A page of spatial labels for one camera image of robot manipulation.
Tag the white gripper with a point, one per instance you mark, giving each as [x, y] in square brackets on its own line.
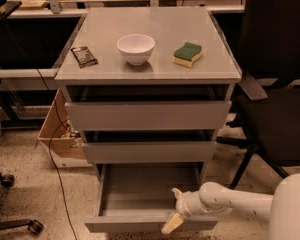
[184, 204]

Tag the grey bottom drawer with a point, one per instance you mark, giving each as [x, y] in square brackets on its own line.
[139, 197]

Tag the grey drawer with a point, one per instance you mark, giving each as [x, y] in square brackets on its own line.
[148, 146]
[151, 107]
[139, 197]

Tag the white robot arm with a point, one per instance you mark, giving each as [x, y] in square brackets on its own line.
[281, 210]

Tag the grey middle drawer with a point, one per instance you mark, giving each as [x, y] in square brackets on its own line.
[148, 146]

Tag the grey top drawer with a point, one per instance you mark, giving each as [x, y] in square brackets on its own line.
[151, 107]

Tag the grey drawer cabinet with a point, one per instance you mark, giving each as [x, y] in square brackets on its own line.
[170, 27]

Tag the wooden box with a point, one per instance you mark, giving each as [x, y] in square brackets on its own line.
[58, 139]

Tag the green yellow sponge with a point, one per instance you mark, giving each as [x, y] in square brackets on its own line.
[187, 54]

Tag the white bowl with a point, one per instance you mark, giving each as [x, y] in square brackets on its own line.
[136, 49]

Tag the dark snack packet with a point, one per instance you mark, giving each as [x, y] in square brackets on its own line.
[84, 57]

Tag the black office chair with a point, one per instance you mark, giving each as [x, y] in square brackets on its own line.
[267, 105]

